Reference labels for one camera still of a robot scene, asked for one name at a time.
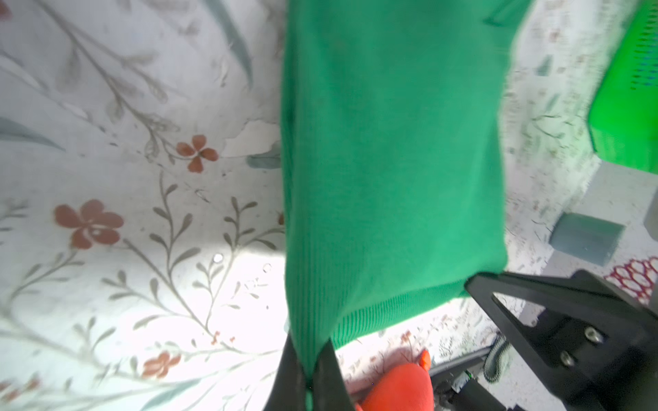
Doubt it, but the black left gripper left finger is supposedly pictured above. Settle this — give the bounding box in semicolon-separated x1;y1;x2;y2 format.
263;335;307;411

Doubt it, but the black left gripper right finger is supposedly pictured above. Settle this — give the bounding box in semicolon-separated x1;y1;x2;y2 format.
311;340;355;411

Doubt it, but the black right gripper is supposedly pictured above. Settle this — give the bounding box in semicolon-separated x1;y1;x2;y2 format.
465;271;657;410

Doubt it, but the green tank top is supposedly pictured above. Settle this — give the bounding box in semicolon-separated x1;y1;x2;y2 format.
280;1;531;410

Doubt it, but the teal green cup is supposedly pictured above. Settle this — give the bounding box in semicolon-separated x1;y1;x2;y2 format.
548;212;625;266

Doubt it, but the red fish plush toy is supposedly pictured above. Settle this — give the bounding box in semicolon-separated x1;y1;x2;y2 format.
354;350;435;411

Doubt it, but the bright green plastic basket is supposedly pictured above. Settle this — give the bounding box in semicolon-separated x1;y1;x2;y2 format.
588;1;657;174

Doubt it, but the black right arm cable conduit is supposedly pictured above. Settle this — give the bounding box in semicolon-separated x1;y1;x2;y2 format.
482;336;512;385

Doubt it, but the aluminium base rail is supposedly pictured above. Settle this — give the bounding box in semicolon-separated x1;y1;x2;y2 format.
429;347;492;384

